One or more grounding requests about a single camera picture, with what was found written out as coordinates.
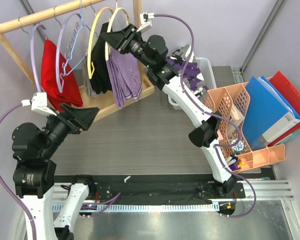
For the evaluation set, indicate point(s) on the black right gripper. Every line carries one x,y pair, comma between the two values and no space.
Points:
121,40

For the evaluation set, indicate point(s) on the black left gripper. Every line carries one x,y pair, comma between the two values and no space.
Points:
77,118

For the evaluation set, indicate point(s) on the purple camouflage trousers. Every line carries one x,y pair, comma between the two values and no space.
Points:
192,76

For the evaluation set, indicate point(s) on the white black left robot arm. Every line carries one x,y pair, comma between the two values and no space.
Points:
34,174

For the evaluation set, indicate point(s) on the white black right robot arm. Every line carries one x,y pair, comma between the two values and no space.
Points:
152,54

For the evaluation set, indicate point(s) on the grey trousers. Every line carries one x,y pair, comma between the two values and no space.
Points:
86,81

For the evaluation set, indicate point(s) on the black trousers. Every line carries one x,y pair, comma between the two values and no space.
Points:
100,81

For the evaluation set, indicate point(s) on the yellow hanger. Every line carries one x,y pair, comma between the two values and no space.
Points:
90,65

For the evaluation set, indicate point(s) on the wooden clothes rack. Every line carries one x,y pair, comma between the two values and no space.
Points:
105,102

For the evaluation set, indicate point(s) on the white plastic basket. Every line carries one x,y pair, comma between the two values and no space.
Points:
208,75

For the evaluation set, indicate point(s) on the pink desk organizer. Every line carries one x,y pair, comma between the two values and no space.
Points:
223,100

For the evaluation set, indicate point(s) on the blue folder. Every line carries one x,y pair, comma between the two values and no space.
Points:
269,114

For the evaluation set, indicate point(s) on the red folder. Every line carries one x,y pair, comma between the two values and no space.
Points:
292,95

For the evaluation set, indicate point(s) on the teal folder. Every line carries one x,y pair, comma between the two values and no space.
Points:
289,137

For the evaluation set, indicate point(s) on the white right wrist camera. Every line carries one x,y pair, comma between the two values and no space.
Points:
146,21

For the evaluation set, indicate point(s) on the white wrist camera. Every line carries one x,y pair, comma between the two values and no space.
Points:
146,21
39,104

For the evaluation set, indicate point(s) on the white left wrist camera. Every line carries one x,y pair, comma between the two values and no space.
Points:
39,104

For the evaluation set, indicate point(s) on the white slotted cable duct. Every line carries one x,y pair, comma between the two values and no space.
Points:
214,207

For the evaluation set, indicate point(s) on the aluminium rail frame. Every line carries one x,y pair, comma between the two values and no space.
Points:
255,190

